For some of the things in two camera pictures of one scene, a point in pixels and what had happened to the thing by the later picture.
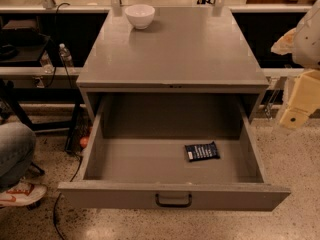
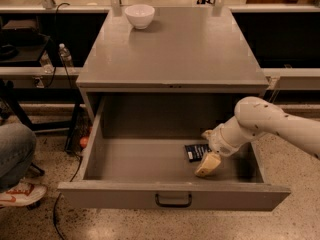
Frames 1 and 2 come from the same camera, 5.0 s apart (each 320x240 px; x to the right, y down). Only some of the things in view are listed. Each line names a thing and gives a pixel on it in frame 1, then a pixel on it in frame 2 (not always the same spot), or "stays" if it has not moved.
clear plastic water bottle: (65, 56) stays
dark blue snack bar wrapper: (201, 152) stays
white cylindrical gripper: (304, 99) → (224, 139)
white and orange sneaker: (21, 194) stays
